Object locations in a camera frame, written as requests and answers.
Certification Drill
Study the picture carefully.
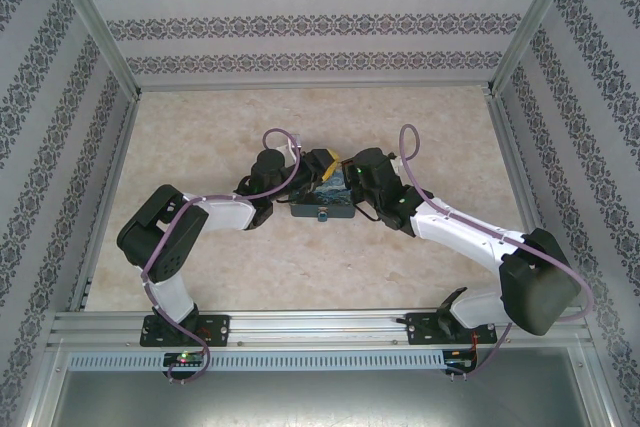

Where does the grey sheet metal panel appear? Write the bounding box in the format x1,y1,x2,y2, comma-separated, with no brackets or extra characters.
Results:
19,341,621,427

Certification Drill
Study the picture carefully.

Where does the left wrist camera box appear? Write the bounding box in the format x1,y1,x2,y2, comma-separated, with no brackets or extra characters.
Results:
278,134,304,161

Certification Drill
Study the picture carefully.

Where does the right aluminium side rail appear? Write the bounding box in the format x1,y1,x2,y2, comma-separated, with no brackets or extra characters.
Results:
487,94,569,306

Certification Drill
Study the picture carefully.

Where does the aluminium side rail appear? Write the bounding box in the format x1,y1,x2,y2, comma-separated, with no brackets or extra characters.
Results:
67,96,144,313
487,94,569,306

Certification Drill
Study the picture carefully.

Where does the aluminium mounting rail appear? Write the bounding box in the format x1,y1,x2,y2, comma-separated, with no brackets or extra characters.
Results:
47,306,594,348

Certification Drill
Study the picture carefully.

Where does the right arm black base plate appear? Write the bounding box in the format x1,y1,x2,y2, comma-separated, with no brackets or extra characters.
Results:
404,311,499,346

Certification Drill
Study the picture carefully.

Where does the left aluminium side rail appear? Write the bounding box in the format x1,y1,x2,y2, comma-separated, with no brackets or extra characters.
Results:
67,96,144,313

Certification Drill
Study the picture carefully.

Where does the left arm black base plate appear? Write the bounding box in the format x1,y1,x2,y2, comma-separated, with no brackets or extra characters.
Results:
139,314,232,348

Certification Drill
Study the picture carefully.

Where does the grey slotted cable duct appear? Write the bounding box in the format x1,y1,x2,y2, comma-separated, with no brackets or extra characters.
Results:
67,349,446,371

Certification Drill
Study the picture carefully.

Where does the right aluminium frame post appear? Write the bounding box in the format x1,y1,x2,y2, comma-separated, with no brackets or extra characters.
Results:
487,0,586,96

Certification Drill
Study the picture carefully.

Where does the aluminium frame post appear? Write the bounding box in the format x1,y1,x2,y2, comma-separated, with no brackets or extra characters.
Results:
487,0,586,96
38,0,144,101

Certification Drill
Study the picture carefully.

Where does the left aluminium frame post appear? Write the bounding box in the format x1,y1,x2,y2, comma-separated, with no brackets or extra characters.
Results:
38,0,144,101

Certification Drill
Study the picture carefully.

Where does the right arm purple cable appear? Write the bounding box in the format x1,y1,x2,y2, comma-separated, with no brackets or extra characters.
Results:
397,124,595,381

